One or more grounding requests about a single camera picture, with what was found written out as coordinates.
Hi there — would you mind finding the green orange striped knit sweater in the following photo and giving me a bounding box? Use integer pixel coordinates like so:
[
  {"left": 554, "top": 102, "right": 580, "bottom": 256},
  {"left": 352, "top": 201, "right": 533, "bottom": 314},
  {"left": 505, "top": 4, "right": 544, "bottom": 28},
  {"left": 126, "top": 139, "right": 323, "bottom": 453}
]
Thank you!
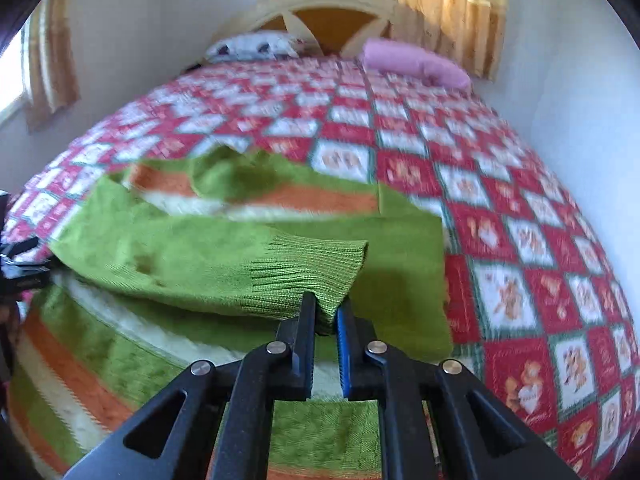
[{"left": 9, "top": 146, "right": 452, "bottom": 479}]

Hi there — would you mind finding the red white patchwork bedspread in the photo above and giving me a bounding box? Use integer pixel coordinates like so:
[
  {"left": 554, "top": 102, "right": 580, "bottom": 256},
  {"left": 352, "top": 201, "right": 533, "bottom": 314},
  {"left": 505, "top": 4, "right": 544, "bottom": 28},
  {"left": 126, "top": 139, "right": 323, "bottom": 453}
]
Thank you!
[{"left": 9, "top": 60, "right": 639, "bottom": 479}]

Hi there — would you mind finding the yellow orange side curtain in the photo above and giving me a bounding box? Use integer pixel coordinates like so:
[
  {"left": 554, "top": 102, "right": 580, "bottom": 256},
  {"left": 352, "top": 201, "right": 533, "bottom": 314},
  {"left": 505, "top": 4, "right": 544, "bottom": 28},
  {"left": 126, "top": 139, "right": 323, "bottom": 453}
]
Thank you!
[{"left": 22, "top": 0, "right": 80, "bottom": 131}]

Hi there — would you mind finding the dark object beside bed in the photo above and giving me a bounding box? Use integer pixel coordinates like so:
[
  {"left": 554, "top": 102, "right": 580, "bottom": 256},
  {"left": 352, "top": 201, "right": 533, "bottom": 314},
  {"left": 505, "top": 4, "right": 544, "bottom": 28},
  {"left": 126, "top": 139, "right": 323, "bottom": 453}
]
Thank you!
[{"left": 181, "top": 62, "right": 206, "bottom": 74}]

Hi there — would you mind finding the pink pillow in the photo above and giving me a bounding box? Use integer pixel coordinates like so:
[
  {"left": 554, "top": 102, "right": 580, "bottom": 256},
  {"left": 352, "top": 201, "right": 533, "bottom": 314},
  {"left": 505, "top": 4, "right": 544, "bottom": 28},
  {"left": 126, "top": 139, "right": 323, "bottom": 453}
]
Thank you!
[{"left": 359, "top": 38, "right": 472, "bottom": 91}]

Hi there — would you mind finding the white cartoon print pillow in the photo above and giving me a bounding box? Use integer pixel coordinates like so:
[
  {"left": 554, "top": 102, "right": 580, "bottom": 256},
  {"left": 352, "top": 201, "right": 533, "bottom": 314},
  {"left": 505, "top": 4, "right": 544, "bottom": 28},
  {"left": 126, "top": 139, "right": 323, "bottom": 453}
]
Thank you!
[{"left": 204, "top": 30, "right": 306, "bottom": 63}]

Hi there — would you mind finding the cream and brown headboard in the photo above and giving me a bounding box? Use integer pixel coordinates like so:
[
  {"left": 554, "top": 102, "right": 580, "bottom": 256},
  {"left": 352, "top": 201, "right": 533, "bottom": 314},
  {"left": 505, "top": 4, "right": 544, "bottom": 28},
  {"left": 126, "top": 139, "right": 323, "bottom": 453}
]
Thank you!
[{"left": 212, "top": 0, "right": 399, "bottom": 58}]

